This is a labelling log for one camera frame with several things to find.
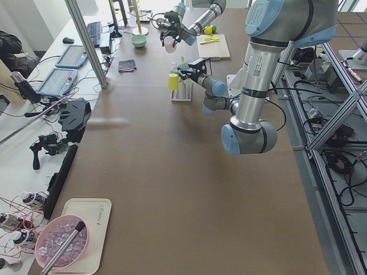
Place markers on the pink bowl with ice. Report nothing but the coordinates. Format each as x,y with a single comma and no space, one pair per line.
54,235

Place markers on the black power box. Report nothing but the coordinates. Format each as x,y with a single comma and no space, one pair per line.
105,43

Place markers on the far blue teach pendant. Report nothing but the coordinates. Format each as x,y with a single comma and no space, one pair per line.
73,57

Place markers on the wooden cutting board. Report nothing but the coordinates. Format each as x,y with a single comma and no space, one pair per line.
213,50

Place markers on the cream plastic tray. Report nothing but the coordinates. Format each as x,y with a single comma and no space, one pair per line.
95,212

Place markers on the aluminium frame post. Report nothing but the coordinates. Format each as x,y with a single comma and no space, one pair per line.
81,28

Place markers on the green bowl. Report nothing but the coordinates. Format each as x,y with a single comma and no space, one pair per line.
138,40

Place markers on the black computer mouse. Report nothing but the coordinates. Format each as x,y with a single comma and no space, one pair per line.
67,40

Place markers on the wooden mug tree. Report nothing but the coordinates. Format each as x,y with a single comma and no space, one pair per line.
139,30

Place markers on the long black bar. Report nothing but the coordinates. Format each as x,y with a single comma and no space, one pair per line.
57,182

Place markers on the yellow cup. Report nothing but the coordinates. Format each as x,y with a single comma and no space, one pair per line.
173,82

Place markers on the copper wire bottle rack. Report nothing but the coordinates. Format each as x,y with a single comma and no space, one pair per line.
23,212

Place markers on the grey folded cloth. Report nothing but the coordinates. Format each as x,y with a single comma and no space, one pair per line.
126,65

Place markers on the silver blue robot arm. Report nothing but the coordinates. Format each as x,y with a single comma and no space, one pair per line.
271,26
189,34

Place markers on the blue teach pendant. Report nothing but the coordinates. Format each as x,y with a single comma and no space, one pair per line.
73,57
58,82

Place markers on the black keyboard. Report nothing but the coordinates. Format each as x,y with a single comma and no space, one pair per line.
94,30

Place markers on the seated person in black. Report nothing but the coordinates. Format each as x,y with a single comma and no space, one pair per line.
11,46

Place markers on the small bottle purple label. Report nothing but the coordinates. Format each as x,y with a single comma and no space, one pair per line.
33,199

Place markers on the black metal thermos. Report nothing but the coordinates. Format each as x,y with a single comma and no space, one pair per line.
24,87

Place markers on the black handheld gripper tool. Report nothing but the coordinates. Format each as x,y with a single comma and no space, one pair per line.
51,144

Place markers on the mint green cup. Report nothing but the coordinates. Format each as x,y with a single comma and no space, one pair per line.
185,65

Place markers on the metal muddler stick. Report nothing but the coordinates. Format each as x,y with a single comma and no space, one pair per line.
51,263

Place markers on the white cup holder rack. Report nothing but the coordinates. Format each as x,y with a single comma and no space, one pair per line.
184,93

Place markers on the pink cup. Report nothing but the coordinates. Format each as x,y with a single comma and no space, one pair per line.
170,44

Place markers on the black plastic fixture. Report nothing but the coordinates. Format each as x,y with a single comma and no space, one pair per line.
73,119

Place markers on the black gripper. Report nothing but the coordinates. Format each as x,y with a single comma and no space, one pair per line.
191,75
175,29

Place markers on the near blue teach pendant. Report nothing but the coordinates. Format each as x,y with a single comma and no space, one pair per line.
58,82

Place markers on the metal scoop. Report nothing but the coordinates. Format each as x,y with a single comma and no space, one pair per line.
159,23

